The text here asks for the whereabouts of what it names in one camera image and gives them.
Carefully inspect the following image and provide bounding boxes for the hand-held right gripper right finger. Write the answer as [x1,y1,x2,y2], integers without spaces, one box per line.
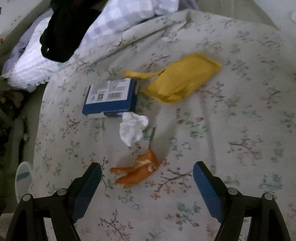
[193,161,292,241]

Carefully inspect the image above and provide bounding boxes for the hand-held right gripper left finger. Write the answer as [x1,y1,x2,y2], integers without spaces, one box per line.
[5,162,102,241]

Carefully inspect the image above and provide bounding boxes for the orange peel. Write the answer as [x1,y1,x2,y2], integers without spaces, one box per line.
[109,149,160,189]

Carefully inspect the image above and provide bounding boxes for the white plastic basket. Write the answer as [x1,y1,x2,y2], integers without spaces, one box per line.
[15,161,33,205]

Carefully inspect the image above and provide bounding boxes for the floral bedsheet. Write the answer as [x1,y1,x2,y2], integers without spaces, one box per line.
[33,9,296,241]

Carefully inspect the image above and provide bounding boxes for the crumpled white tissue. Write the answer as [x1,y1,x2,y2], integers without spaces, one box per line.
[119,112,149,147]

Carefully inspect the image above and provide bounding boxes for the dark blue cardboard box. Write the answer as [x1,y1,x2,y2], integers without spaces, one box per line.
[83,78,139,119]

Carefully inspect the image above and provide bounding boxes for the yellow foil wrapper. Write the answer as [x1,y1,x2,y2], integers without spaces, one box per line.
[124,53,222,104]

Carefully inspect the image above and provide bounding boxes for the checkered pillow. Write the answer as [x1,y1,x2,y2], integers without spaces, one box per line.
[1,0,199,92]

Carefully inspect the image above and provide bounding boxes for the black garment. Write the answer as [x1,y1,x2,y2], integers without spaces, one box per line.
[39,0,102,63]

